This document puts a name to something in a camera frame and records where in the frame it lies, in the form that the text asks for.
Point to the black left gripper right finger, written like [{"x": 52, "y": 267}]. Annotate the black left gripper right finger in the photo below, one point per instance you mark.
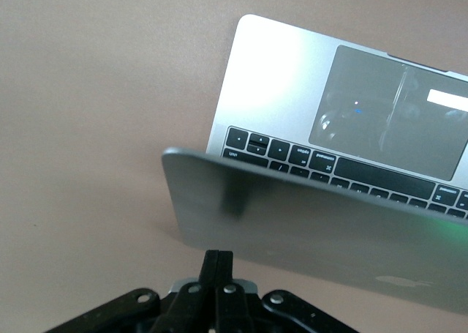
[{"x": 228, "y": 296}]

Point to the silver grey laptop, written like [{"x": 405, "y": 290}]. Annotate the silver grey laptop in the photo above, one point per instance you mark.
[{"x": 292, "y": 230}]

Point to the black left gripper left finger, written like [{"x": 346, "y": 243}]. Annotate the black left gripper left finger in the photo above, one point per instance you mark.
[{"x": 204, "y": 285}]

